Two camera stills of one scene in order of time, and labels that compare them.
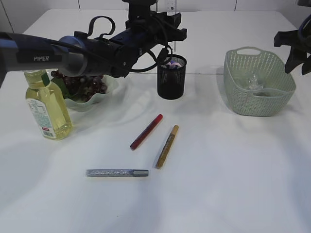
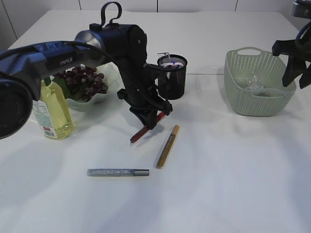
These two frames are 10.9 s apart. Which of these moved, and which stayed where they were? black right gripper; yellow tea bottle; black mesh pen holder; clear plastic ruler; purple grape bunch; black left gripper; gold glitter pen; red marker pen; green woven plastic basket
Moved: black left gripper; black right gripper; clear plastic ruler; red marker pen
Stayed: yellow tea bottle; green woven plastic basket; black mesh pen holder; gold glitter pen; purple grape bunch
